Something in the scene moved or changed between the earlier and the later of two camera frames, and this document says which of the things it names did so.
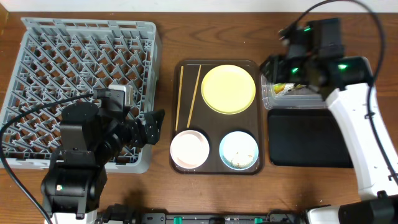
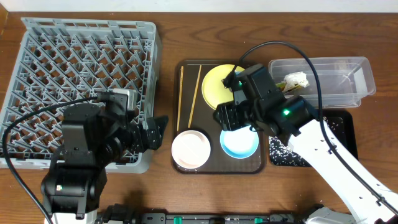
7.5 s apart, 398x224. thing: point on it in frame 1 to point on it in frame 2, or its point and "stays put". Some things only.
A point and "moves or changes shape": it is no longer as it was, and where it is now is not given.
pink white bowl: [189, 149] stays put
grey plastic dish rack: [58, 58] stays put
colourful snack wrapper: [285, 88] stays put
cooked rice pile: [241, 159] to [280, 152]
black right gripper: [273, 70] to [237, 115]
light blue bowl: [239, 150] moves or changes shape
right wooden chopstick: [193, 100] stays put
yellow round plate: [228, 89] stays put
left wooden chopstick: [180, 97] stays put
